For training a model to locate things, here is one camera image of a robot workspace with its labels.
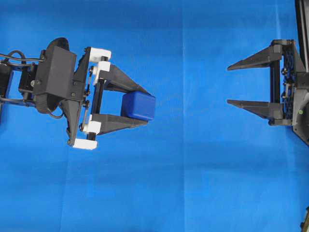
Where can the blue block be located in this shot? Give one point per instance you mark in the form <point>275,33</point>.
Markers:
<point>138,105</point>

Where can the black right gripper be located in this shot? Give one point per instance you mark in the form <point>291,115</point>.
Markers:
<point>294,110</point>

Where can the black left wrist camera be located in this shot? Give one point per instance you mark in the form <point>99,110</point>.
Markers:
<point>54,80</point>

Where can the blue table cloth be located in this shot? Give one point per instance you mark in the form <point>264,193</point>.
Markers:
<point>201,165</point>

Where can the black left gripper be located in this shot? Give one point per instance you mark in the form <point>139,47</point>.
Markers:
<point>84,136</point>

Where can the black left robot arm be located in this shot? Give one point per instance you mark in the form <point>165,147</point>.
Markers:
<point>94,96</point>

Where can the black aluminium frame rail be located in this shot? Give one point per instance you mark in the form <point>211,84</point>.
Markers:
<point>302,18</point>

